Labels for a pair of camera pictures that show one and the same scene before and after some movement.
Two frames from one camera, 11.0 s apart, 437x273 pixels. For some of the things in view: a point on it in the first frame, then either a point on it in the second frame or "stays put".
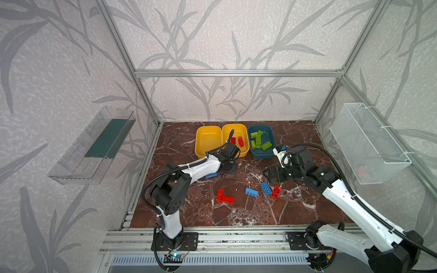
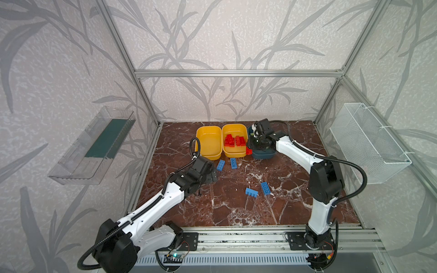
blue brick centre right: x=266 y=188 stays put
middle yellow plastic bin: x=239 y=138 stays put
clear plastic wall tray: x=86 y=161 stays put
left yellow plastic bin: x=207 y=139 stays put
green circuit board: x=173 y=258 stays put
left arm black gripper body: x=227 y=167 → x=211 y=173
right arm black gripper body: x=282 y=172 → x=259 y=141
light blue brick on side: x=251 y=192 stays put
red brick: x=276 y=192 → x=248 y=152
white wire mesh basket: x=370 y=154 stays put
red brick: x=240 y=141 stays put
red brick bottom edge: x=229 y=199 → x=237 y=141
